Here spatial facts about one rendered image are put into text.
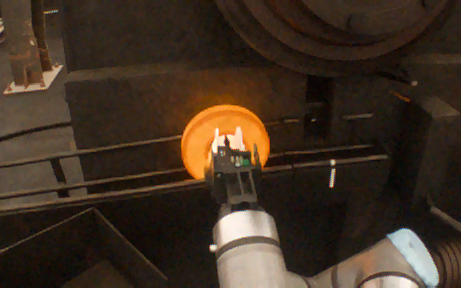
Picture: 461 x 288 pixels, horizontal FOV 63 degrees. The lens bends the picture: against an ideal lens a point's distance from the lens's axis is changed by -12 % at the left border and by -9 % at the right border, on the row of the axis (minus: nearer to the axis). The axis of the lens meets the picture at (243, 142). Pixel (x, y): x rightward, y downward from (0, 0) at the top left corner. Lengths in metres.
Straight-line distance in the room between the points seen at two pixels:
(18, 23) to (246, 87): 2.80
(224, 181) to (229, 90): 0.21
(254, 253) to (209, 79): 0.35
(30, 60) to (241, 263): 3.09
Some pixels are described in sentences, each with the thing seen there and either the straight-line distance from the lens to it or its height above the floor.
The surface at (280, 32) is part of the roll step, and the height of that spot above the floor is 0.96.
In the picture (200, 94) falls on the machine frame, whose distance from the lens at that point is 0.76.
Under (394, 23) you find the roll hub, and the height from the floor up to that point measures 0.99.
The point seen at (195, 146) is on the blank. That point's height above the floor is 0.76.
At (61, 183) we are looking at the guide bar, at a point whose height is 0.67.
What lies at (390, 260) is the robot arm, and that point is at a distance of 0.52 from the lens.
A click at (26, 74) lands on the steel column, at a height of 0.13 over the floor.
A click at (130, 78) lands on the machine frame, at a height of 0.87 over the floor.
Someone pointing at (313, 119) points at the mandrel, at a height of 0.75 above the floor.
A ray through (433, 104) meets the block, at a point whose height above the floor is 0.80.
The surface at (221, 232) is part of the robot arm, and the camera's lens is 0.56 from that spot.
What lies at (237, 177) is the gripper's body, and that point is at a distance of 0.60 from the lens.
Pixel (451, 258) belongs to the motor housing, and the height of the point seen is 0.53.
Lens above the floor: 1.12
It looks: 29 degrees down
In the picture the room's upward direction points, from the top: straight up
